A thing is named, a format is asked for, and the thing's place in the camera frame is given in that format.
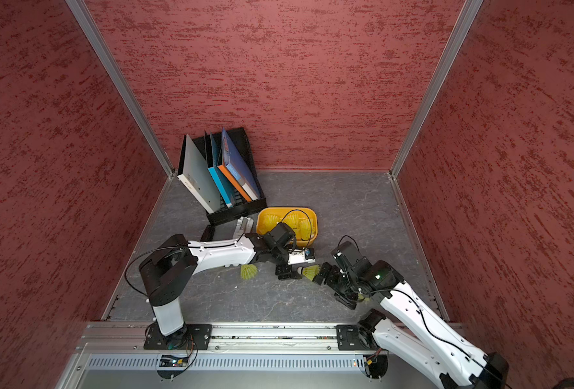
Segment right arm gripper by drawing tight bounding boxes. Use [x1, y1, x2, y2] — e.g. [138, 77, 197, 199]
[312, 262, 361, 308]

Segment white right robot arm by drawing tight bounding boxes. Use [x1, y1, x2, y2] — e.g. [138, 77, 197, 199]
[311, 259, 509, 388]

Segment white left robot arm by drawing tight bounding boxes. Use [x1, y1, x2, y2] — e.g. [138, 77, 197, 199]
[139, 222, 315, 338]

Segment yellow plastic storage box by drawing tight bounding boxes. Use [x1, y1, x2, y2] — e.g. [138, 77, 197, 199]
[256, 207, 319, 248]

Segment green shuttlecock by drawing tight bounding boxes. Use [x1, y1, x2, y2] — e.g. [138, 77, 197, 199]
[300, 265, 320, 281]
[240, 264, 259, 280]

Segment small black device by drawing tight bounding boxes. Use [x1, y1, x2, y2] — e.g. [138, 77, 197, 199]
[200, 225, 216, 242]

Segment teal book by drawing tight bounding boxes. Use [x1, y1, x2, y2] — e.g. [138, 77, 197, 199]
[204, 133, 237, 207]

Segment orange blue book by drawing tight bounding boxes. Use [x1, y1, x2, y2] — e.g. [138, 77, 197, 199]
[219, 128, 261, 202]

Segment black mesh file organizer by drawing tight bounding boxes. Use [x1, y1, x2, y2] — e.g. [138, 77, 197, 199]
[191, 127, 267, 225]

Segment white grey book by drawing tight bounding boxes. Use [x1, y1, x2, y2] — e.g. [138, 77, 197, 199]
[178, 135, 221, 214]

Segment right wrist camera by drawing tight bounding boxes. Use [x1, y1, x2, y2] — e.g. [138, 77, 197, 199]
[331, 241, 372, 280]

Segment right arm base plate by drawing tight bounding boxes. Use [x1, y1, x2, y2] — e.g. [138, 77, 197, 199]
[335, 324, 379, 353]

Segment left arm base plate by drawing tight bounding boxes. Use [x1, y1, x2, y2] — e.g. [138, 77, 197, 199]
[144, 323, 213, 351]

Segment left aluminium corner post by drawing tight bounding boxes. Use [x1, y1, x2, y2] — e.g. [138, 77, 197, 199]
[66, 0, 174, 179]

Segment aluminium corner post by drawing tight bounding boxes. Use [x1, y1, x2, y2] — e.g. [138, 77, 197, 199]
[66, 0, 174, 179]
[390, 0, 483, 181]

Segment right aluminium corner post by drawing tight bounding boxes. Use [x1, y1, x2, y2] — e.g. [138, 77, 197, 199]
[390, 0, 483, 181]

